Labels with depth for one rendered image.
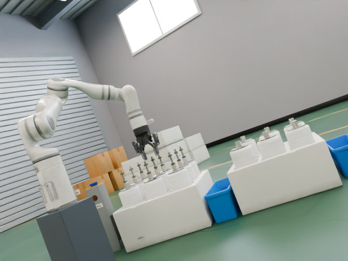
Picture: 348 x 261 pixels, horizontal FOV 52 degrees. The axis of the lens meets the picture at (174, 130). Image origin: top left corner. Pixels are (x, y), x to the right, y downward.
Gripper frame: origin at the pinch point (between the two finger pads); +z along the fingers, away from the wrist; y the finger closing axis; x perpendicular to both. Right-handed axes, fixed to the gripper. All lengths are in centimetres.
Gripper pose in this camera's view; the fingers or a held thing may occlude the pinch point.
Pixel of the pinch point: (150, 155)
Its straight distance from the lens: 168.8
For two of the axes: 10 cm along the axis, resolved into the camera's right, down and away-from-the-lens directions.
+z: 3.6, 9.3, -0.4
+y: 8.2, -3.3, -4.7
